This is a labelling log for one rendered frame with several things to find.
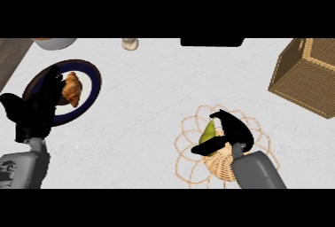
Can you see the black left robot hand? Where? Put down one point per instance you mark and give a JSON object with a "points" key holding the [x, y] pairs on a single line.
{"points": [[38, 109]]}

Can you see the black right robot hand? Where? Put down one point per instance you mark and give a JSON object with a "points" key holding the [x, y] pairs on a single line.
{"points": [[239, 130]]}

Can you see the green pear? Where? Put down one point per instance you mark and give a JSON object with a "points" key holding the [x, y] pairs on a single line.
{"points": [[208, 134]]}

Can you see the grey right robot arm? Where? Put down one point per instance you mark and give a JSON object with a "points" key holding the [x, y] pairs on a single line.
{"points": [[256, 168]]}

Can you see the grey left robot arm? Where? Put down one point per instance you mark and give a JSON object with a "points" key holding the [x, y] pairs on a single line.
{"points": [[26, 168]]}

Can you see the brown wicker basket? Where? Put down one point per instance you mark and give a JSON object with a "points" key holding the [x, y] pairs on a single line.
{"points": [[308, 75]]}

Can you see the brown croissant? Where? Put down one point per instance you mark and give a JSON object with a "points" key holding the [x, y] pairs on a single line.
{"points": [[73, 88]]}

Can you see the white plate with blue rim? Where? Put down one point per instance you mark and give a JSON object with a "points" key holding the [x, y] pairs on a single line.
{"points": [[85, 88]]}

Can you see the brown wooden board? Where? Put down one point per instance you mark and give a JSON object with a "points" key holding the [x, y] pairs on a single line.
{"points": [[13, 59]]}

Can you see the white bowl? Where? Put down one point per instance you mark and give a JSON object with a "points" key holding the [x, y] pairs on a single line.
{"points": [[56, 43]]}

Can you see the black appliance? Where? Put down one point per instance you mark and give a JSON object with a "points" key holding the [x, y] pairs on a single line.
{"points": [[212, 42]]}

